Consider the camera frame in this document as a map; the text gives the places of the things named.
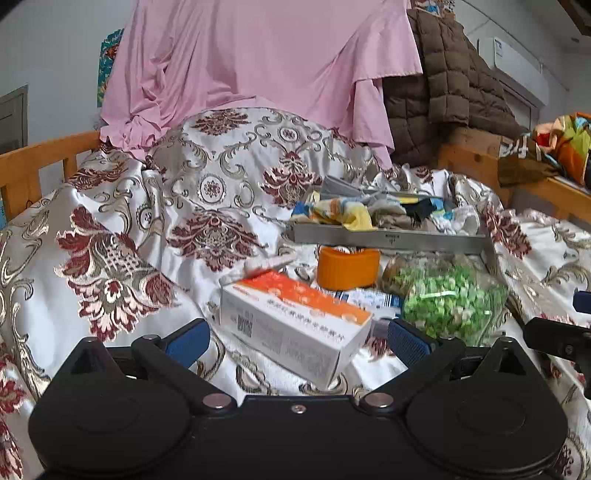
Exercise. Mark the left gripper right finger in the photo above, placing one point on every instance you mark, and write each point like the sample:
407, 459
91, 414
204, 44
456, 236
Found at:
470, 410

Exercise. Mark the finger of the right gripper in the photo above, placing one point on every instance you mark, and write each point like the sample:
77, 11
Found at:
566, 341

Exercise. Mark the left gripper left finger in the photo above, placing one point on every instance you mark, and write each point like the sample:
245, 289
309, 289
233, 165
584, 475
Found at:
118, 409

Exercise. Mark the dark navy sock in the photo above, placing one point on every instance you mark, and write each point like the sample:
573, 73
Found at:
420, 211

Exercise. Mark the jar of green stars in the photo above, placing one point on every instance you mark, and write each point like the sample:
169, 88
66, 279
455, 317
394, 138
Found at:
447, 295

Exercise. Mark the white blue plastic packet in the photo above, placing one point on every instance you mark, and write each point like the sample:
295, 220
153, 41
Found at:
381, 305

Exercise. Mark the white crumpled cloth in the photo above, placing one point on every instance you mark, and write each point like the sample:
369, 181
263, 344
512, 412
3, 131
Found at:
463, 221

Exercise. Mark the floral satin bedspread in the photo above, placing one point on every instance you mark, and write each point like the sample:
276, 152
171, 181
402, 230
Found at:
127, 247

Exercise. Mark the dark olive printed cloth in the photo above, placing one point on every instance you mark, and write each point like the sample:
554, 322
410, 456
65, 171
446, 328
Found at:
522, 161

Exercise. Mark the white orange medicine box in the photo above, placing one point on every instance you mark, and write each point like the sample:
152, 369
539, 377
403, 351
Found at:
308, 332

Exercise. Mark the colourful patchwork blanket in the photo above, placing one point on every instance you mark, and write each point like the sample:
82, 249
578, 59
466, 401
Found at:
567, 141

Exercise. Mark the orange plastic cup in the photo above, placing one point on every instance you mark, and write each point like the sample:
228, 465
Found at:
342, 271

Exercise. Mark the white ointment tube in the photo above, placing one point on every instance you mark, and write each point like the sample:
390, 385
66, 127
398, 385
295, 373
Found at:
257, 266

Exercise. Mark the beige sock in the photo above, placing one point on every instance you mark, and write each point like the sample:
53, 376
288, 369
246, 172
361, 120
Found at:
390, 216

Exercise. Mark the cardboard box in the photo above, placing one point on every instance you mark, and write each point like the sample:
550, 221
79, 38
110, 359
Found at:
478, 141

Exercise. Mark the yellow blue colourful cloth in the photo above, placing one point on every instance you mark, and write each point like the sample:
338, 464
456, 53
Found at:
347, 212

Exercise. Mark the grey metal tray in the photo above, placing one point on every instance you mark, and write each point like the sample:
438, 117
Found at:
425, 237

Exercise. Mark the white air conditioner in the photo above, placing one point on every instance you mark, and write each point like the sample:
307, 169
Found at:
515, 71

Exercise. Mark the brown quilted jacket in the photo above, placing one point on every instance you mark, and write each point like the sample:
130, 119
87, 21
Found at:
456, 89

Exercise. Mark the grey door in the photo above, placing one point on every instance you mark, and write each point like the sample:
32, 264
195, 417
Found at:
13, 120

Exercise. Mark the pink sheet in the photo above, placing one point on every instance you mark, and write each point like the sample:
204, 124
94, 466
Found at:
322, 60

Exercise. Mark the cartoon wall poster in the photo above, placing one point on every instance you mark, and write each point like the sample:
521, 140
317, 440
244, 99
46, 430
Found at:
440, 8

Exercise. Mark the colourful poster left wall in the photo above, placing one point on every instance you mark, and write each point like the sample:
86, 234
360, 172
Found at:
107, 54

